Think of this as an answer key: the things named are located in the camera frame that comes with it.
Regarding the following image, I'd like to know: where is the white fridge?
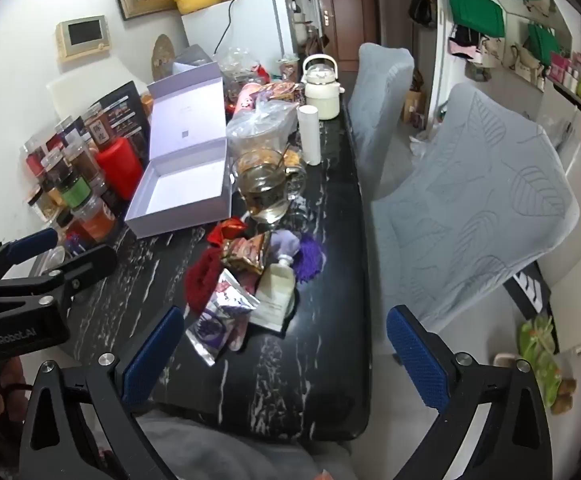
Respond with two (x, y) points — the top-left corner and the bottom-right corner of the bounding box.
(180, 0), (299, 68)

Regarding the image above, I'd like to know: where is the dark red scrunchie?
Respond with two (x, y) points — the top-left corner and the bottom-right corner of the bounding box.
(184, 247), (226, 313)

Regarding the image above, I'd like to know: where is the lavender satin sachet purple tassel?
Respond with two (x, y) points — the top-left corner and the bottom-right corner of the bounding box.
(269, 230), (327, 286)

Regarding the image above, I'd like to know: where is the white kettle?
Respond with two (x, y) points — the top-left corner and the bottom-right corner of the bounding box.
(303, 54), (345, 121)

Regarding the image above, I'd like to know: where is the lavender gift box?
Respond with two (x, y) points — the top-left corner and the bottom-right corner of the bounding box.
(124, 62), (234, 239)

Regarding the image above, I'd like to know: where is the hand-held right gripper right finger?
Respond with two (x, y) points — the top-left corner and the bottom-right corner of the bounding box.
(387, 304), (556, 480)

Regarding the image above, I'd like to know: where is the red box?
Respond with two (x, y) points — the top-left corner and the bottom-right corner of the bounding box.
(95, 137), (144, 201)

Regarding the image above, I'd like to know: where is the pile of snack packets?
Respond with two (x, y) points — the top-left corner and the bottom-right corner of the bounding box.
(220, 47), (307, 111)

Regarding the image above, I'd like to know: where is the black printed card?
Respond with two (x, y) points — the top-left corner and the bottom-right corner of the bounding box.
(88, 81), (151, 148)

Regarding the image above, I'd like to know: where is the black white striped board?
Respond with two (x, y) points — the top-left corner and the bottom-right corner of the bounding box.
(503, 260), (554, 321)

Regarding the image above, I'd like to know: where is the gold foil snack packet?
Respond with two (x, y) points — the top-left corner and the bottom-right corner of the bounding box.
(220, 232), (271, 276)

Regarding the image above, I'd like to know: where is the glass tea cup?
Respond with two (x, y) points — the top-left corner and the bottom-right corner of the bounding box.
(230, 149), (309, 225)

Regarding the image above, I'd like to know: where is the brown door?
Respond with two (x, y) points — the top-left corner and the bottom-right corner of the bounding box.
(313, 0), (384, 72)

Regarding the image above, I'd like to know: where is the white cylinder bottle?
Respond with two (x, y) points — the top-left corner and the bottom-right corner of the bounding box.
(297, 105), (322, 166)

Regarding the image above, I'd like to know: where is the round brown plaque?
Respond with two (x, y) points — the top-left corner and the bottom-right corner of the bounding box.
(151, 34), (174, 81)

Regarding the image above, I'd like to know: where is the clear plastic bag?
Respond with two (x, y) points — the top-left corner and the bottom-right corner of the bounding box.
(226, 100), (301, 161)

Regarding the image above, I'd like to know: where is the cream hand cream tube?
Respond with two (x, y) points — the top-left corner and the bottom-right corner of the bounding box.
(248, 255), (299, 333)

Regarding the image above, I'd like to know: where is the grey cardboard box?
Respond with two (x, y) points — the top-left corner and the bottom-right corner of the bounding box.
(173, 45), (218, 78)

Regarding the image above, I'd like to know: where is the black power cable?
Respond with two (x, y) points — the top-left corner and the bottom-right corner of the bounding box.
(214, 0), (236, 56)

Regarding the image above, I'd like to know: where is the purple silver foil packet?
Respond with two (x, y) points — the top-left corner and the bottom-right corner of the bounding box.
(185, 268), (261, 367)

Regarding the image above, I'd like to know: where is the red candy wrapper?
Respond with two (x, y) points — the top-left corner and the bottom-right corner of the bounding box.
(208, 217), (248, 248)

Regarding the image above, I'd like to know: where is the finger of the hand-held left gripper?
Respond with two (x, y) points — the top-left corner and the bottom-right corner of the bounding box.
(0, 227), (58, 286)
(30, 244), (120, 318)

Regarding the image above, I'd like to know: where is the wooden stir stick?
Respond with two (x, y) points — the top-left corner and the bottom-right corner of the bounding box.
(273, 142), (294, 171)

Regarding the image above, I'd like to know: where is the beige wall intercom panel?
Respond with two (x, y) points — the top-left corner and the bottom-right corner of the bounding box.
(54, 15), (111, 63)

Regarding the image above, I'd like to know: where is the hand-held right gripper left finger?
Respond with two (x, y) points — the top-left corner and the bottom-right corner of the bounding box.
(18, 305), (186, 480)

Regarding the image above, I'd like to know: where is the shelf of cosmetic bottles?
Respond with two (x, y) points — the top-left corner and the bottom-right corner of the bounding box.
(545, 50), (581, 126)

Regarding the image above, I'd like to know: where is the group of spice jars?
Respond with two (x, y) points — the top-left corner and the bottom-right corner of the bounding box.
(23, 102), (118, 241)

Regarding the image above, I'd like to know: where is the grey leaf-pattern covered chair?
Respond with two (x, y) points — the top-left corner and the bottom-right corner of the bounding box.
(347, 42), (415, 201)
(371, 82), (581, 331)

